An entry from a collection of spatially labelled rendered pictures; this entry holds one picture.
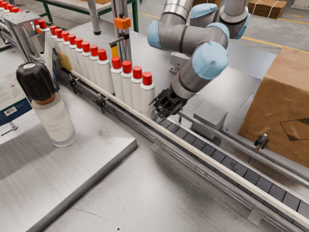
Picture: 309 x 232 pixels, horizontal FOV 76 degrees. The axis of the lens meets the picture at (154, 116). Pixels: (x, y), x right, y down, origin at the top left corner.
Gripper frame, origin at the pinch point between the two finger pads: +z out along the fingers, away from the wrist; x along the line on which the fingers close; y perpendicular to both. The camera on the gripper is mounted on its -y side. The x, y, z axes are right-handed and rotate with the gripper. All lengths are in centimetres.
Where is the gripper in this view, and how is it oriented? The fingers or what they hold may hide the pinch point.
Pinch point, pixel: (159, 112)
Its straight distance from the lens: 74.4
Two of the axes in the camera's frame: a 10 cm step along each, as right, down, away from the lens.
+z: -3.8, 3.8, 8.4
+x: 6.5, 7.5, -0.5
